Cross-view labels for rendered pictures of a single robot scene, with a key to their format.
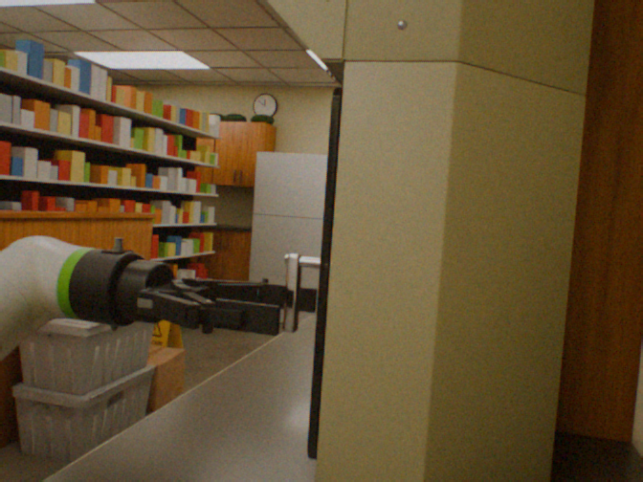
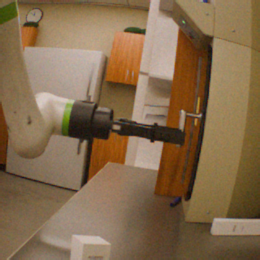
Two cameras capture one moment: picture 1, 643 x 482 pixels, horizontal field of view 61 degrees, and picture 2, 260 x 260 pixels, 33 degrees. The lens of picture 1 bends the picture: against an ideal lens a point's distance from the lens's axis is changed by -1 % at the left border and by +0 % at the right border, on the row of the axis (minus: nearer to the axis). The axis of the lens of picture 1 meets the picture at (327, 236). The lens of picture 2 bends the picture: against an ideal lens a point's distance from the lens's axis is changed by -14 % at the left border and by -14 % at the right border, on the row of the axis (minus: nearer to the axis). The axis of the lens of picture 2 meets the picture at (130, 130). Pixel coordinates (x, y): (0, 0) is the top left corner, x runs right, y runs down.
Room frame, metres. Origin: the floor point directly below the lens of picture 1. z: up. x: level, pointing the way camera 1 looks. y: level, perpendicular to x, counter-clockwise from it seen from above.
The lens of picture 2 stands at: (-0.53, 0.38, 1.20)
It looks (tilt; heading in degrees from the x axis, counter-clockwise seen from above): 3 degrees down; 349
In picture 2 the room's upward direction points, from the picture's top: 9 degrees clockwise
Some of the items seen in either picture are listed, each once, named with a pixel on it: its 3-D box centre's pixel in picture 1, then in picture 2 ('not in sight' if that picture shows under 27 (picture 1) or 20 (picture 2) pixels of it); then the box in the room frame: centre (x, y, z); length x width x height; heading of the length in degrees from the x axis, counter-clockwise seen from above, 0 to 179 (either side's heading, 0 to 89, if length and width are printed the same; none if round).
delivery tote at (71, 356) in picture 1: (91, 342); not in sight; (2.73, 1.16, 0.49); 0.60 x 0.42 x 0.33; 166
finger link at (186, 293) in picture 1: (190, 304); (136, 130); (0.60, 0.15, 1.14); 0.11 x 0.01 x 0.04; 34
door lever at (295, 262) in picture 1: (306, 292); (188, 128); (0.61, 0.02, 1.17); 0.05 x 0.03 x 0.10; 75
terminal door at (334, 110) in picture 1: (353, 265); (197, 119); (0.71, -0.04, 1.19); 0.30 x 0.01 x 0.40; 165
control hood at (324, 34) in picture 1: (331, 56); (190, 24); (0.72, 0.01, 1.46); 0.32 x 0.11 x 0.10; 166
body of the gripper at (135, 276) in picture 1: (166, 294); (114, 125); (0.66, 0.19, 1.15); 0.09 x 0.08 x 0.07; 75
